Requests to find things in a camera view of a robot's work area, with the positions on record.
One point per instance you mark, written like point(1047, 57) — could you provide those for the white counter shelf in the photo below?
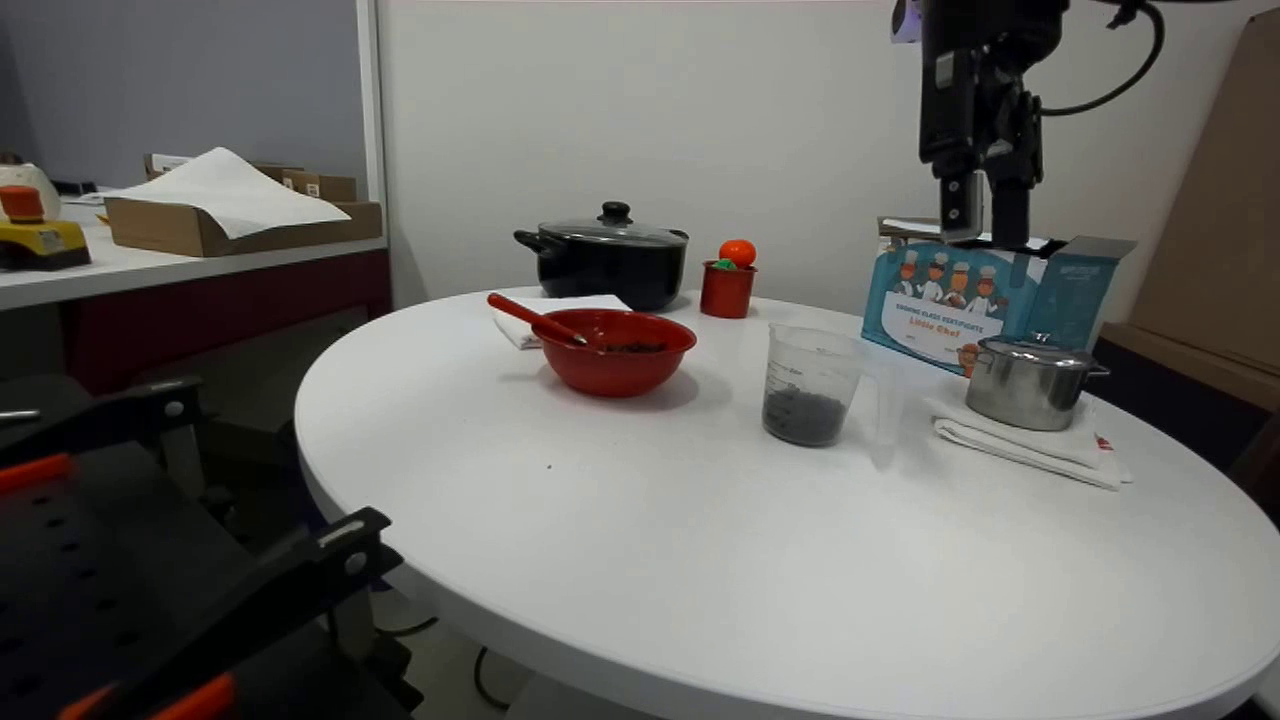
point(134, 271)

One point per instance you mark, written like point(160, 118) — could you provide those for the clear plastic jar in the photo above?
point(815, 393)

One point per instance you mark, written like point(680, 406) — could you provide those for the red spoon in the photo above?
point(527, 314)

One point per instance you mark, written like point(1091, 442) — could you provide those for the red bowl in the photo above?
point(614, 371)

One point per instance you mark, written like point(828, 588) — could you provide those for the flat cardboard tray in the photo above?
point(172, 228)

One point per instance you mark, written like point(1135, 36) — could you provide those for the white paper sheet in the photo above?
point(234, 192)

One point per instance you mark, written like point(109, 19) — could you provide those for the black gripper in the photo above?
point(981, 94)

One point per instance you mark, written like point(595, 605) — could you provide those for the blue picture box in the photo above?
point(934, 314)

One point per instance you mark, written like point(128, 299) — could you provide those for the white paper napkin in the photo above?
point(1025, 448)

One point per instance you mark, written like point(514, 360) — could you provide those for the small steel pot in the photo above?
point(1025, 385)

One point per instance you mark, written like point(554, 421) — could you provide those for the black metal stand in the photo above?
point(134, 574)

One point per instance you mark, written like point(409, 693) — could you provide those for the yellow toy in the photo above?
point(42, 243)

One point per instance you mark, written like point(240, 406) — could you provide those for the large cardboard box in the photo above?
point(1220, 243)

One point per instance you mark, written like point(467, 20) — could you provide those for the black cooking pot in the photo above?
point(614, 277)

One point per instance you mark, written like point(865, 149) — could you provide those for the small red cup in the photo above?
point(726, 289)

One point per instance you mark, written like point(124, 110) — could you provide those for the glass pot lid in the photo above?
point(614, 232)

